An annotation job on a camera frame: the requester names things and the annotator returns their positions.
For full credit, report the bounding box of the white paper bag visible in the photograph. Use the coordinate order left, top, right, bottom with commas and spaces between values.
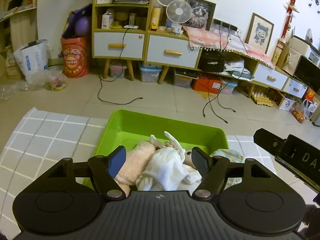
14, 39, 48, 84

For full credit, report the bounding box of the framed cat picture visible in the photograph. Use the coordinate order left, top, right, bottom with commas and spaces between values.
184, 0, 216, 30

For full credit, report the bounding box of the wooden shelf cabinet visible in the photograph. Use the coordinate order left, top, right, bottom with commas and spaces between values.
92, 0, 153, 80

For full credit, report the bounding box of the red hanging decoration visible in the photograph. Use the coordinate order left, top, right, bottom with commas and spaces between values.
280, 0, 299, 39

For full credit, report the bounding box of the pink plush towel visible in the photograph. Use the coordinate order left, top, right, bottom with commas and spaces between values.
115, 141, 156, 197

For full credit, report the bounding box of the pink checked cloth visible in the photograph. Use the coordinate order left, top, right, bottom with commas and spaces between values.
183, 26, 275, 69

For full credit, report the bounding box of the left wooden bookshelf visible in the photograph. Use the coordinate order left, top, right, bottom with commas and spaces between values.
1, 0, 38, 53

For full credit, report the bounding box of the white cloth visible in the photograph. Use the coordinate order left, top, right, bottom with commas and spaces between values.
136, 131, 202, 194

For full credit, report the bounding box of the black monitor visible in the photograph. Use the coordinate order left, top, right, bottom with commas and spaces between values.
294, 56, 320, 95

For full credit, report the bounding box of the green plastic bin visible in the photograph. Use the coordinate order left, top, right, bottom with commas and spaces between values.
82, 108, 230, 189

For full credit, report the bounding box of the clear storage box blue lid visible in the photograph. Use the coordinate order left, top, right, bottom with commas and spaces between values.
138, 62, 162, 82

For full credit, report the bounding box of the purple ball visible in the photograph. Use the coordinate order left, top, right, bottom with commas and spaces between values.
74, 17, 91, 36

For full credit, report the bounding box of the orange cartoon bucket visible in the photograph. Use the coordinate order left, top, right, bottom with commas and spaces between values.
60, 37, 89, 79

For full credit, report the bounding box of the black bag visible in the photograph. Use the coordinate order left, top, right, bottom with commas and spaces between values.
198, 50, 225, 73

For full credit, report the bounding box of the orange box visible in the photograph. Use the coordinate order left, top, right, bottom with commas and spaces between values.
191, 77, 221, 94

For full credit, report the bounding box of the long wooden tv cabinet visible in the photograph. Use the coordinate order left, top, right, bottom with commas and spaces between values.
145, 30, 308, 98

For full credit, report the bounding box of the framed cartoon picture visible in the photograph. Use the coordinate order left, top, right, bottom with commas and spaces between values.
245, 13, 274, 54

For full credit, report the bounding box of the small white fan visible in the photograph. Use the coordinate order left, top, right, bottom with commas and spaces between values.
166, 0, 192, 35

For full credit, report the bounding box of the egg tray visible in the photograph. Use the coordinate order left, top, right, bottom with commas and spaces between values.
251, 90, 273, 107

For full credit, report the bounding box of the white printer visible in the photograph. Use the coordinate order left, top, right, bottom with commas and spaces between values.
289, 36, 319, 67

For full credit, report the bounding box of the grey checked table mat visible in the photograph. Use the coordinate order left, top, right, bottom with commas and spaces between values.
0, 107, 320, 239

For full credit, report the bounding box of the black cable on floor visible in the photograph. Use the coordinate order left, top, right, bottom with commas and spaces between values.
96, 27, 144, 106

